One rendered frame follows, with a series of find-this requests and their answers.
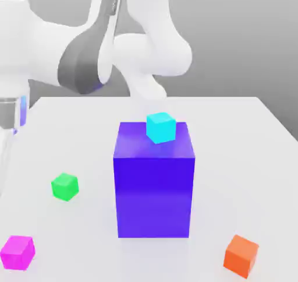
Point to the small orange cube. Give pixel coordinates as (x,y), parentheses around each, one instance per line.
(239,256)

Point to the small cyan cube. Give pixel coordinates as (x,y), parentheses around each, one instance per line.
(160,129)

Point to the small green cube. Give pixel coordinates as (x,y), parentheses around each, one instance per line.
(64,187)

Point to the small magenta cube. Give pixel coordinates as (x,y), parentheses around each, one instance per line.
(16,254)

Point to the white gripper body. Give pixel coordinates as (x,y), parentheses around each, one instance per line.
(4,156)

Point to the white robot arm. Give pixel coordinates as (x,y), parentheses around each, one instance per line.
(149,53)

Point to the large purple box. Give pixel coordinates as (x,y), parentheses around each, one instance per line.
(153,193)

